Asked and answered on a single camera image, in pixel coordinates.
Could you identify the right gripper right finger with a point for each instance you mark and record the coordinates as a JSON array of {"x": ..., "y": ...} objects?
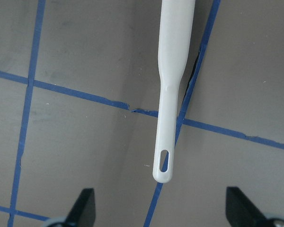
[{"x": 241, "y": 212}]

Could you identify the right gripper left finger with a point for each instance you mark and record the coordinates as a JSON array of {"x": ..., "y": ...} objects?
[{"x": 83, "y": 212}]

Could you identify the beige hand brush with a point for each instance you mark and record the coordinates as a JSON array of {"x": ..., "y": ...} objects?
[{"x": 176, "y": 21}]

